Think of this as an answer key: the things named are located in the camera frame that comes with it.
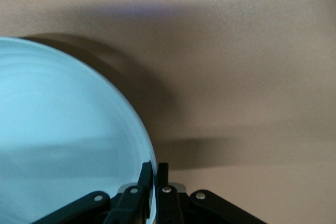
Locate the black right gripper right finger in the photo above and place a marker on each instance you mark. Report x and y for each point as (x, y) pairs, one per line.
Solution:
(170, 205)

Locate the blue plate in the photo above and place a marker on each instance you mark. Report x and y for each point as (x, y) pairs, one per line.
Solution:
(57, 108)

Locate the brown table cover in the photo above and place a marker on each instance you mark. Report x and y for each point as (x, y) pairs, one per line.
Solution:
(236, 77)

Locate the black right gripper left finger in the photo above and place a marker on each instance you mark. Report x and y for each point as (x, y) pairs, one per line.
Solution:
(126, 203)

